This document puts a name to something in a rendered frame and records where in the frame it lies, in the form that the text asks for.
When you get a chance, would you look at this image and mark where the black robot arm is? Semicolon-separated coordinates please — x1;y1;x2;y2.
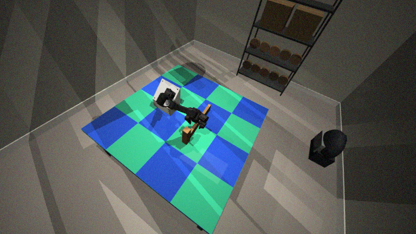
156;88;209;123

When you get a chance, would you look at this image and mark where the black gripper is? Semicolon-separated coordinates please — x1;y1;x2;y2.
185;115;207;129

